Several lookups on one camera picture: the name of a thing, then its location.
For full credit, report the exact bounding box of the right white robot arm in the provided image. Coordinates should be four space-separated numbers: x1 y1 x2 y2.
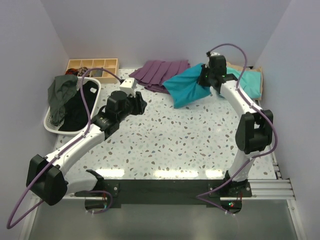
197 52 274 197

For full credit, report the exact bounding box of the aluminium frame rail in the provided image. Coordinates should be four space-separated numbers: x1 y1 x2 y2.
31 177 297 201

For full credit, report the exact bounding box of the tan folded cloth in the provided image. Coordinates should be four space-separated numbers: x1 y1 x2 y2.
226 62 263 100

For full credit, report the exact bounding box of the white laundry basket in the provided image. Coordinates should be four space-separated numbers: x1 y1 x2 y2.
43 76 101 136

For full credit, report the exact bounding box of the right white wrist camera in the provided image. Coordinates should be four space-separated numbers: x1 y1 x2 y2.
206 51 221 58

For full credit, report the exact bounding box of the mint green folded shirt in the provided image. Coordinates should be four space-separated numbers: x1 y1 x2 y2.
239 68 262 100

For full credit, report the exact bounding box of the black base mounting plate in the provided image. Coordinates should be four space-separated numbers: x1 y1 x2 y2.
74 178 252 210

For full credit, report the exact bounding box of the red black fabric roll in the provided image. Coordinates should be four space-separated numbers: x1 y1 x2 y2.
65 68 79 76

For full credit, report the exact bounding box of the teal t shirt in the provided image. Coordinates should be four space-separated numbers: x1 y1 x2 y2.
163 63 211 109

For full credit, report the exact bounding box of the dark grey fabric roll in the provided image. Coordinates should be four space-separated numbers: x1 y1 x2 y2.
90 67 103 78

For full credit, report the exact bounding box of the purple pleated skirt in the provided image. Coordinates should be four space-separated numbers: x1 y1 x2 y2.
128 60 191 94

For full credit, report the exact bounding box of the black garment in basket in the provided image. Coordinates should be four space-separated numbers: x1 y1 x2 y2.
59 80 99 132

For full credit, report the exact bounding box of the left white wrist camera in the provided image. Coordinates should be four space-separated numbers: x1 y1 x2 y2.
119 77 137 98

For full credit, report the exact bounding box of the wooden compartment organizer box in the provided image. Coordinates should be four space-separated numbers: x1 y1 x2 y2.
66 58 119 84

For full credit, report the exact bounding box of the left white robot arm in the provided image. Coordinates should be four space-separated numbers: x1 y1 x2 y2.
26 90 147 206

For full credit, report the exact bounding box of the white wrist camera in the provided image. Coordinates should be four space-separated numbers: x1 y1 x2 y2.
206 51 221 58
119 77 137 98

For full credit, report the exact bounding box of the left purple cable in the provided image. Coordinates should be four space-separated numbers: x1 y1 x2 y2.
6 67 125 229

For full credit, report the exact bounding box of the dark green garment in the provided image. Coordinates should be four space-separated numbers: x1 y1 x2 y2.
47 74 78 126

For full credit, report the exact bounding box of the patterned brown fabric roll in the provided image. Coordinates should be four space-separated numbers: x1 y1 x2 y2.
77 66 91 77

